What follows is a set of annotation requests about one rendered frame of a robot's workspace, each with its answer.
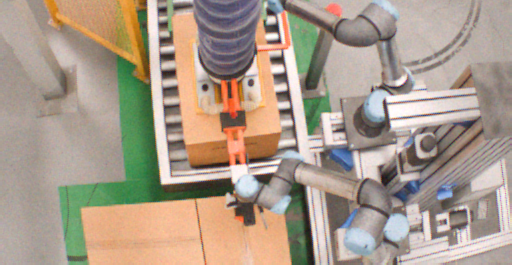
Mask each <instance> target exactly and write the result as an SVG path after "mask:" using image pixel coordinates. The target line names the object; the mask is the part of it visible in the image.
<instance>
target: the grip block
mask: <svg viewBox="0 0 512 265"><path fill-rule="evenodd" d="M235 110H236V113H237V116H236V117H235V118H232V117H231V114H230V109H222V110H221V112H220V124H221V132H223V131H224V134H226V132H227V131H232V133H237V130H242V132H245V130H246V127H247V124H246V115H245V110H243V108H242V107H241V108H235Z"/></svg>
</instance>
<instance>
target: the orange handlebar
mask: <svg viewBox="0 0 512 265"><path fill-rule="evenodd" d="M280 14H281V21H282V27H283V33H284V40H285V44H277V45H257V49H258V52H260V51H270V50H280V49H288V48H289V47H290V46H291V40H290V34H289V28H288V22H287V15H286V11H284V13H283V12H282V13H280ZM220 81H221V90H222V99H223V107H224V109H229V104H228V94H227V85H226V80H220ZM231 88H232V96H233V101H234V105H235V108H239V99H238V91H237V83H236V79H232V80H231ZM226 134H227V142H228V152H229V160H230V166H235V165H236V162H235V156H236V155H239V156H240V164H241V165H245V164H246V157H245V147H244V140H243V132H242V130H237V139H238V141H233V137H232V131H227V132H226Z"/></svg>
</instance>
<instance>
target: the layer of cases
mask: <svg viewBox="0 0 512 265"><path fill-rule="evenodd" d="M196 202H197V204H196ZM225 205H226V196H218V197H210V198H203V199H196V200H195V199H187V200H180V201H165V202H158V203H156V202H151V203H145V204H140V203H138V204H131V205H127V204H125V205H118V206H115V205H111V206H99V207H93V206H92V207H86V208H84V207H81V215H82V219H83V230H84V233H85V243H86V247H87V254H88V260H89V265H291V257H290V251H289V245H288V239H287V237H288V234H287V228H286V221H285V215H284V213H283V214H282V215H278V214H276V213H274V212H273V211H269V210H267V209H265V208H263V210H264V213H263V214H264V217H265V220H266V222H267V224H268V227H269V228H268V230H266V228H265V225H264V222H263V220H262V217H261V215H260V212H259V211H258V208H257V205H254V211H255V219H256V224H255V225H249V226H244V224H243V222H240V221H239V220H234V216H235V209H234V208H232V209H226V208H225Z"/></svg>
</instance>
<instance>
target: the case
mask: <svg viewBox="0 0 512 265"><path fill-rule="evenodd" d="M172 23H173V25H172V30H173V37H174V52H175V59H176V73H177V81H178V89H179V97H180V103H181V110H180V111H181V119H182V127H183V135H184V142H185V147H186V152H187V157H188V161H189V166H190V167H191V166H198V165H205V164H212V163H218V164H219V163H226V162H230V160H229V152H228V142H227V134H224V131H223V132H221V124H220V113H219V114H215V115H213V114H212V115H211V114H210V115H208V114H206V113H205V114H196V111H195V101H194V91H193V82H192V73H191V69H192V63H191V54H190V46H189V39H195V36H196V35H195V33H196V32H197V23H196V21H195V19H194V16H193V13H190V14H182V15H174V16H172ZM256 36H257V43H258V45H267V40H266V34H265V29H264V23H263V18H262V16H261V19H260V21H259V23H258V24H257V31H256ZM259 58H260V65H261V72H262V79H263V87H264V95H265V102H266V107H262V108H256V109H254V110H251V111H245V115H246V124H247V127H246V130H245V132H243V140H244V147H245V156H246V154H248V159H255V158H262V157H269V156H275V155H276V152H277V148H278V145H279V141H280V138H281V134H282V128H281V122H280V116H279V110H278V104H277V98H276V92H275V86H274V80H273V74H272V69H271V63H270V57H269V51H260V52H259ZM217 94H218V102H219V104H220V103H221V104H222V102H223V99H222V90H221V87H220V86H217Z"/></svg>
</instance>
